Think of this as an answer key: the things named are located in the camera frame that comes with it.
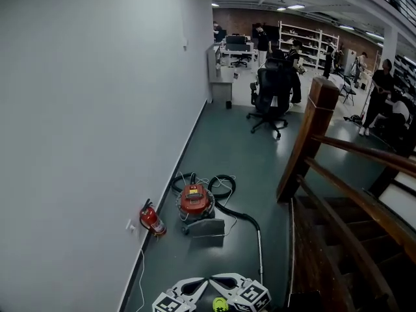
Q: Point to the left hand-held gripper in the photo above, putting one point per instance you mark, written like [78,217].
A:
[170,304]

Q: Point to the white office desk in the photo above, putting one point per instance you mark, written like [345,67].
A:
[248,52]

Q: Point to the metal vacuum wand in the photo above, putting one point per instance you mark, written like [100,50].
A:
[260,255]

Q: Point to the black computer monitor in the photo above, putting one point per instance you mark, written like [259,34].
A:
[236,42]

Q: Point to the white wall socket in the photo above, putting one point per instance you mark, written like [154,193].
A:
[131,226]

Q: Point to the red fire extinguisher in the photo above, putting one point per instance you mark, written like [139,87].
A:
[150,219]

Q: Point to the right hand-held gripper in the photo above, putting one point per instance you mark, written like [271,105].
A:
[252,296]

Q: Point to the grey desk cabinet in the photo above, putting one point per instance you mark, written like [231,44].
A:
[221,89]

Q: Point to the person's right yellow shoe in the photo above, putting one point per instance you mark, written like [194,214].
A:
[220,305]

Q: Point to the red vacuum cleaner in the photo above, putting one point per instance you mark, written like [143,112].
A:
[194,198]

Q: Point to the dark wooden staircase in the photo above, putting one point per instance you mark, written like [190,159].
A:
[357,232]

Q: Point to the wooden stair railing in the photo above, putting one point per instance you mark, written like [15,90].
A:
[320,109]

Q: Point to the black mesh office chair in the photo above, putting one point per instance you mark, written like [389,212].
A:
[271,83]

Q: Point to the black folding chair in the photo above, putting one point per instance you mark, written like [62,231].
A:
[347,88]

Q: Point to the white shelving unit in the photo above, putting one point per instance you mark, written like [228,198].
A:
[302,41]

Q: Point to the small black floor box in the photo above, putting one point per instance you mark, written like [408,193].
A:
[229,105]

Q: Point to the small black office chair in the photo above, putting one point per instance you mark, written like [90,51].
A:
[240,62]

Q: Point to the long ceiling light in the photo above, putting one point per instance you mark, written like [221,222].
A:
[295,6]

